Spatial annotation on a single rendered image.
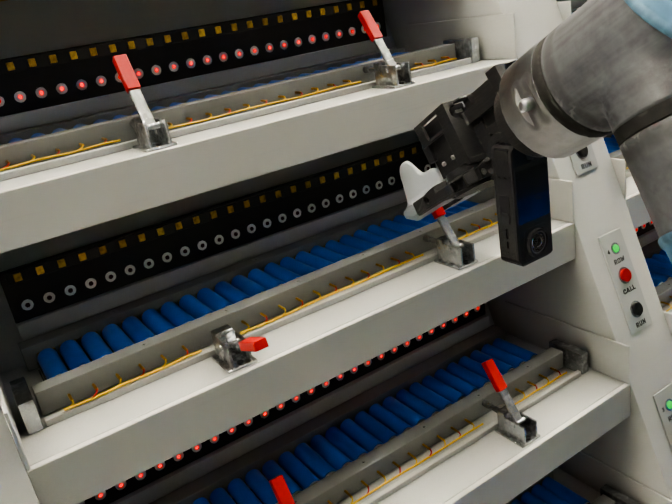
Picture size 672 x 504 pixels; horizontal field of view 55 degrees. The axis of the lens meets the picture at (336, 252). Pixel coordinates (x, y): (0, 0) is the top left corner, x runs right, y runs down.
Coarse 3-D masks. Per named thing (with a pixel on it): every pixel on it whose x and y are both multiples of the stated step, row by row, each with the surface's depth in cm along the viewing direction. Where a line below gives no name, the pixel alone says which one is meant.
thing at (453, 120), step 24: (480, 96) 59; (432, 120) 62; (456, 120) 59; (480, 120) 58; (504, 120) 53; (432, 144) 62; (456, 144) 59; (480, 144) 59; (456, 168) 61; (480, 168) 58
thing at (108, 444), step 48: (480, 192) 86; (288, 240) 77; (144, 288) 69; (384, 288) 67; (432, 288) 65; (480, 288) 69; (288, 336) 60; (336, 336) 60; (384, 336) 63; (0, 384) 53; (192, 384) 55; (240, 384) 55; (288, 384) 58; (48, 432) 51; (96, 432) 50; (144, 432) 51; (192, 432) 54; (48, 480) 48; (96, 480) 50
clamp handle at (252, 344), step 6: (228, 336) 56; (234, 336) 56; (228, 342) 56; (234, 342) 55; (240, 342) 53; (246, 342) 51; (252, 342) 50; (258, 342) 50; (264, 342) 50; (240, 348) 53; (246, 348) 52; (252, 348) 50; (258, 348) 50
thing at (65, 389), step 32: (480, 224) 78; (352, 256) 70; (384, 256) 70; (416, 256) 71; (288, 288) 65; (320, 288) 67; (192, 320) 61; (224, 320) 61; (256, 320) 63; (128, 352) 57; (160, 352) 58; (64, 384) 54; (96, 384) 55
